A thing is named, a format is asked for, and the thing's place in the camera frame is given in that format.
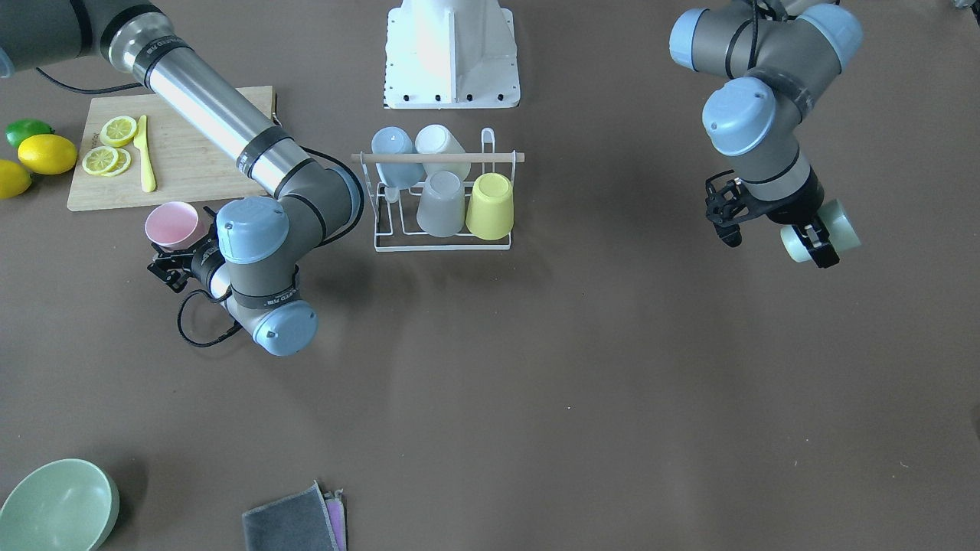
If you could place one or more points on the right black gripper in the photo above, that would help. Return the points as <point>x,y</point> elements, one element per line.
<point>202,260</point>

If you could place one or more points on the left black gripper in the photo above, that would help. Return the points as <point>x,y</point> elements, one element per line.
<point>804,204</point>

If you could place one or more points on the pink plastic cup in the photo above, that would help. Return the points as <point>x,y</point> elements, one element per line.
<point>175,226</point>

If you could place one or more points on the pale green plastic cup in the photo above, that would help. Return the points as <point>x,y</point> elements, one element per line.
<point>842,233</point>

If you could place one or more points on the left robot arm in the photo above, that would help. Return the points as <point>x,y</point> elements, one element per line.
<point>777,58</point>

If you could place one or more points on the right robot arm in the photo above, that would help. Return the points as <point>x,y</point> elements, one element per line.
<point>280,202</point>

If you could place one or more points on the grey plastic cup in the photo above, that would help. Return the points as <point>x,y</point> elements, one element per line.
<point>442,205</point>

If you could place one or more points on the white plastic cup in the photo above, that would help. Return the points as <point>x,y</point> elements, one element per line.
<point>436,139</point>

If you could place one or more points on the yellow plastic cup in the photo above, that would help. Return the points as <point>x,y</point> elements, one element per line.
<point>491,209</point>

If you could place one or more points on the wooden cutting board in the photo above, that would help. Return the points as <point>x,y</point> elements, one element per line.
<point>122,184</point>

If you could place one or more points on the yellow plastic knife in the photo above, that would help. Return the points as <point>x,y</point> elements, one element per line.
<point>141,142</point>

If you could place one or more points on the lemon slice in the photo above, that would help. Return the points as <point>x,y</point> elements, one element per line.
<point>118,131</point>
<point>106,161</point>

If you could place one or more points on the yellow lemon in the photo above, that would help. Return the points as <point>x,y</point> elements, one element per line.
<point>14,179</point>
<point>47,154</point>

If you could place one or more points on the green lime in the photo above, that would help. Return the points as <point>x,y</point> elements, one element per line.
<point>18,131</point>

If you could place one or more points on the green bowl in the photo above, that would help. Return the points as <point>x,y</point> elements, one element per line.
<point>69,504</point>

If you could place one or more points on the grey folded cloth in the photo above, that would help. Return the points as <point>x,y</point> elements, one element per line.
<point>309,520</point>

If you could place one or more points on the white wire cup holder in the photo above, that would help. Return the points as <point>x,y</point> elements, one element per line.
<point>394,174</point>

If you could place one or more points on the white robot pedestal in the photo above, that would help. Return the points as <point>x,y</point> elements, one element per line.
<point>451,55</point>

